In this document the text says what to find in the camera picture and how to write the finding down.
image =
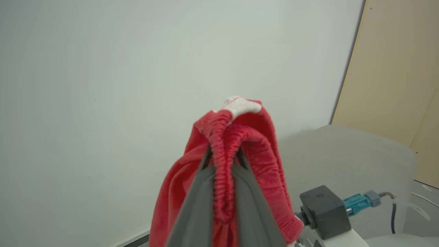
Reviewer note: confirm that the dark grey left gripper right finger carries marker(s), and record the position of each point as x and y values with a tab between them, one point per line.
253	212

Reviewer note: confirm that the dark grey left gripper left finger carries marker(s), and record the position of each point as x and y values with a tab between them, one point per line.
193	209

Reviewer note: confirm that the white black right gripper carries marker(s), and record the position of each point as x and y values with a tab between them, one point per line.
343	240

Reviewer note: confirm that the red fleece garment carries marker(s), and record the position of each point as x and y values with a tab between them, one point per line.
262	137

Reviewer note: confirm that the white baseboard strip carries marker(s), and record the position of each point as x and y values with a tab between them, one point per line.
132	239

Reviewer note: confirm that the grey fabric sofa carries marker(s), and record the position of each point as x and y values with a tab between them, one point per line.
343	161

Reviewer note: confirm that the beige wooden panel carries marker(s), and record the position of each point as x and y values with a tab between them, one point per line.
428	147
387	68

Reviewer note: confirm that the dark grey wrist camera box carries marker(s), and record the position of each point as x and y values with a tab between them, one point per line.
325	209

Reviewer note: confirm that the teal camera connector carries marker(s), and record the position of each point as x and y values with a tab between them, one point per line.
358	203

